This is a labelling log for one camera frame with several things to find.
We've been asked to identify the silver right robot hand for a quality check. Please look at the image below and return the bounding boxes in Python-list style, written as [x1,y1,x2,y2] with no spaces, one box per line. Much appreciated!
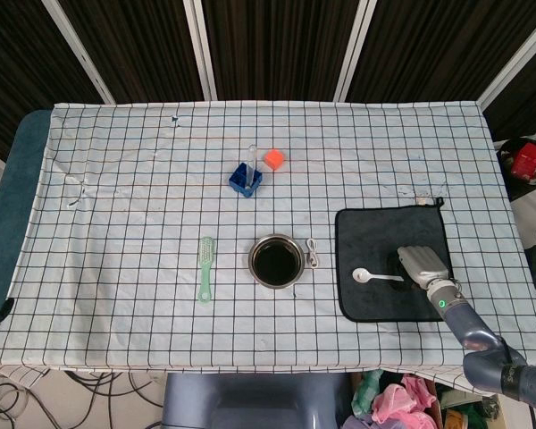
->
[385,244,452,292]

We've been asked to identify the white plastic spoon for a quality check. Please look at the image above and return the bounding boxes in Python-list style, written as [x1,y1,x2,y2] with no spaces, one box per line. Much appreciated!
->
[352,267,406,284]

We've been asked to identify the dark grey cloth mat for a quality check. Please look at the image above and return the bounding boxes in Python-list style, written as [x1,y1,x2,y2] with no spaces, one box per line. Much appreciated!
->
[334,197,455,324]

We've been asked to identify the metal bowl with dark liquid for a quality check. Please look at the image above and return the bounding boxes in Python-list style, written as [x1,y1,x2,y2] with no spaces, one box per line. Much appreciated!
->
[247,234,306,290]

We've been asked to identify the red object on black stand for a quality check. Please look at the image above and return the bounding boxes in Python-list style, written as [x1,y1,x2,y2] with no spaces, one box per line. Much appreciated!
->
[495,137,536,202]

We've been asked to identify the pink cloth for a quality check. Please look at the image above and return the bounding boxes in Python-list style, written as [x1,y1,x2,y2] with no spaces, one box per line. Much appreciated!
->
[371,374,437,429]

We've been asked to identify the green cloth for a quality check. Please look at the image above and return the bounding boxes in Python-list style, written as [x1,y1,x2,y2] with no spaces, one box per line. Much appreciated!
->
[351,369,385,415]

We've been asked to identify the red box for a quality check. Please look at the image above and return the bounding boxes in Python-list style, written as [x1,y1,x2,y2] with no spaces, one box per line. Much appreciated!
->
[510,142,536,182]

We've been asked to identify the white checkered tablecloth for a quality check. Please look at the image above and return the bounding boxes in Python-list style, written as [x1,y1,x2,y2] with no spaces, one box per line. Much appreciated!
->
[0,101,536,397]

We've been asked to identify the orange cube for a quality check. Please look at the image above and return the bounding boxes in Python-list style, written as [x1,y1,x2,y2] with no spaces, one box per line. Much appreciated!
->
[263,148,286,172]

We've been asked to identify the clear test tube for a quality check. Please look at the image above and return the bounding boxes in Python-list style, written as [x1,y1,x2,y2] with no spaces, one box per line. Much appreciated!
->
[245,144,258,189]

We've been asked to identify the blue plastic tube holder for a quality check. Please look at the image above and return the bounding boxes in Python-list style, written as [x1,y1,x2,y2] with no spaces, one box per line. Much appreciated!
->
[227,163,264,198]

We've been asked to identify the green scrubbing brush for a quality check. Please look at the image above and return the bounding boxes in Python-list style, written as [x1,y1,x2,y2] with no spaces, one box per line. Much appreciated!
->
[197,236,216,304]

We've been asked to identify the grey robot torso base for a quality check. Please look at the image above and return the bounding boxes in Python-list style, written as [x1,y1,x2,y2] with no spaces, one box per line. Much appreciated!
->
[162,373,352,429]

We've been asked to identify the coiled white cable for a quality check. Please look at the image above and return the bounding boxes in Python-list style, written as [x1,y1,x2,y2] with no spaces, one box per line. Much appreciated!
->
[305,238,322,270]

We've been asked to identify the black floor cables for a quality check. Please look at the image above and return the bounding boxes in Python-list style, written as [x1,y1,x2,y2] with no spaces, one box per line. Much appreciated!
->
[0,368,166,429]

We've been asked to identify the white partition post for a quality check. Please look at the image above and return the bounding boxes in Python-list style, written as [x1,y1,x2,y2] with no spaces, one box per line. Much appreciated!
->
[333,0,379,103]
[182,0,219,102]
[474,8,536,111]
[53,0,116,105]

